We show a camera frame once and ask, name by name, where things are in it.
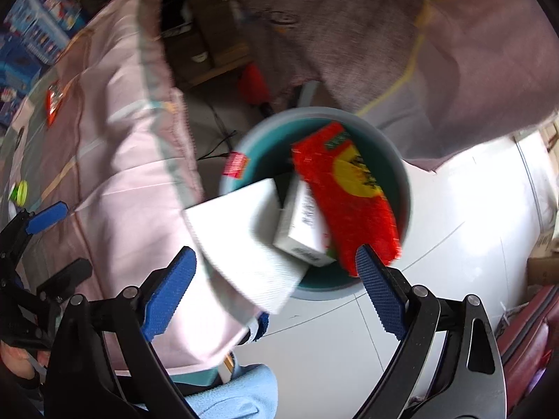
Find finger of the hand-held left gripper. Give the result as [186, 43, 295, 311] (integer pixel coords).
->
[0, 201, 70, 280]
[37, 258, 93, 305]

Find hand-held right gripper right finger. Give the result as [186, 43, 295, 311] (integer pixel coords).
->
[349, 244, 507, 419]

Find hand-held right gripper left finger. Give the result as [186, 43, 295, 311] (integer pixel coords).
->
[44, 245, 198, 419]

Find white paper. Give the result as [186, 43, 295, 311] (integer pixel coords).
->
[182, 178, 307, 316]

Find red carton box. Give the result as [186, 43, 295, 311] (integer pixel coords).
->
[290, 121, 403, 278]

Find white green carton box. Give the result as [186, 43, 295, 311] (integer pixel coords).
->
[273, 175, 338, 268]

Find teal plastic bin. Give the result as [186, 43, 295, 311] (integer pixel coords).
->
[218, 105, 412, 302]

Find person's left hand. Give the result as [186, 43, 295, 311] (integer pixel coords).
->
[0, 343, 46, 381]

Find pink checked tablecloth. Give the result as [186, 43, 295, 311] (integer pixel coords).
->
[0, 0, 271, 369]

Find small red snack packet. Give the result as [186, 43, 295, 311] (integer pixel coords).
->
[45, 83, 64, 119]

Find light blue fleece garment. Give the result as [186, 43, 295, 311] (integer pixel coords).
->
[166, 362, 280, 419]

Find small red wrapper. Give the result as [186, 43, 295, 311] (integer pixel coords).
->
[224, 152, 249, 179]

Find dark red suitcase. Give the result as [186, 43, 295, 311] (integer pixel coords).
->
[498, 286, 559, 399]

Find brown cardboard box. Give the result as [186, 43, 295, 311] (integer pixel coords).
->
[526, 227, 559, 298]
[161, 0, 255, 89]

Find stack of blue printed boxes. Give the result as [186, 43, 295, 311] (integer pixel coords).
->
[0, 0, 88, 128]

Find red plastic bag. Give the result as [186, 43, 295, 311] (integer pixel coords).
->
[238, 63, 268, 104]

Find grey pink blanket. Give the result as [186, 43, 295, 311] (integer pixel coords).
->
[231, 0, 559, 172]

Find black cable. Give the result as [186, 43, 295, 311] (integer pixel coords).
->
[196, 128, 239, 160]

